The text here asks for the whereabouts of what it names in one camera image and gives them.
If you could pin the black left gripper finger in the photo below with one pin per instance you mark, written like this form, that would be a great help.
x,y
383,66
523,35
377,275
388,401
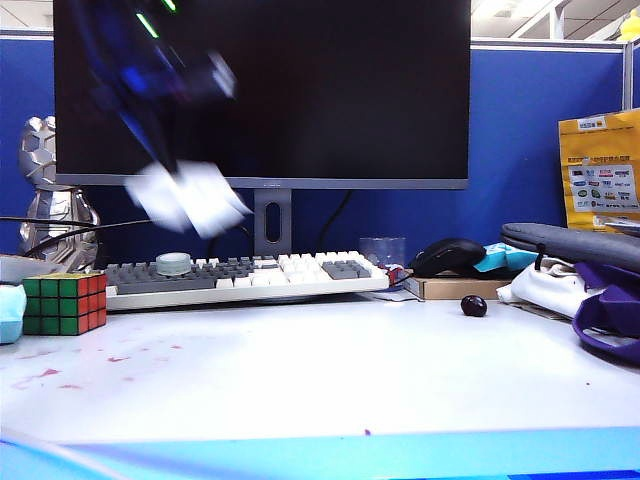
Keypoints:
x,y
162,137
145,140

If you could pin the flat cardboard box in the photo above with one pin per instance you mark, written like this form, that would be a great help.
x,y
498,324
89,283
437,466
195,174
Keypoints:
x,y
450,289

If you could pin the rubik's cube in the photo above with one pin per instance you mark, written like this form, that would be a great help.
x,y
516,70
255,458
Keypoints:
x,y
60,305

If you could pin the light blue board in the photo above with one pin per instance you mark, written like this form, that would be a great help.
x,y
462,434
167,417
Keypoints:
x,y
350,455

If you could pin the purple bag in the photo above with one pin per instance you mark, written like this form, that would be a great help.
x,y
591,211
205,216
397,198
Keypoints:
x,y
610,305

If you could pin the clear tape roll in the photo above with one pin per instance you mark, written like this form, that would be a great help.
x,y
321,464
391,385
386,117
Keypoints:
x,y
174,265

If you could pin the small red white item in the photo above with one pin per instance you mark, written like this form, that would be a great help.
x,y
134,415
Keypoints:
x,y
395,276

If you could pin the black computer mouse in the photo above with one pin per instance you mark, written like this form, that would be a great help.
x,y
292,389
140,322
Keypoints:
x,y
447,255

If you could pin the grey monitor stand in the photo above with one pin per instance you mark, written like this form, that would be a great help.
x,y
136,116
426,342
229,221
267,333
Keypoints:
x,y
272,220

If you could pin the loose dark red cherry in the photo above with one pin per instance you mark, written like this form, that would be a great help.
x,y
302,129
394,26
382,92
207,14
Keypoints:
x,y
473,306

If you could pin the yellow printed paper bag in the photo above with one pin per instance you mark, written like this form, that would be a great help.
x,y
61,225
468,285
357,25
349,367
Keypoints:
x,y
600,165

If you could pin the grey laptop sleeve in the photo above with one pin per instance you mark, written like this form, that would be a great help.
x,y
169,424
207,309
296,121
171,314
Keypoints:
x,y
575,242

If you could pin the light blue wet wipes pack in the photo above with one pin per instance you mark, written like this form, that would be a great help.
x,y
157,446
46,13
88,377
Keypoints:
x,y
10,315

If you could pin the black computer monitor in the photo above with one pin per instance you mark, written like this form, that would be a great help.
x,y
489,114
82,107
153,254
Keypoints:
x,y
325,100

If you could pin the white cloth bag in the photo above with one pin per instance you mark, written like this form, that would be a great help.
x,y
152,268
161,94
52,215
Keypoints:
x,y
545,290

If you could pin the blue white small packet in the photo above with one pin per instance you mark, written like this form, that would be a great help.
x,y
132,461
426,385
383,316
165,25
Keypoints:
x,y
505,257

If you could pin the white wet wipe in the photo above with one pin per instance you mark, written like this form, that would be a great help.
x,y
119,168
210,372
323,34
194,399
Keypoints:
x,y
190,200

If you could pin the white grey mechanical keyboard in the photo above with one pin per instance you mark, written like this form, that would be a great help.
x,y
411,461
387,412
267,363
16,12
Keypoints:
x,y
260,282

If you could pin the clear plastic cup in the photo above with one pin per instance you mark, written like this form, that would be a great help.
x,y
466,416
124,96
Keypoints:
x,y
382,250

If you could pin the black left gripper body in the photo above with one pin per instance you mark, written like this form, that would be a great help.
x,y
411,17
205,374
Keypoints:
x,y
150,85

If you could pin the silver armoured figurine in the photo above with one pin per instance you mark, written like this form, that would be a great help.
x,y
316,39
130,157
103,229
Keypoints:
x,y
47,210

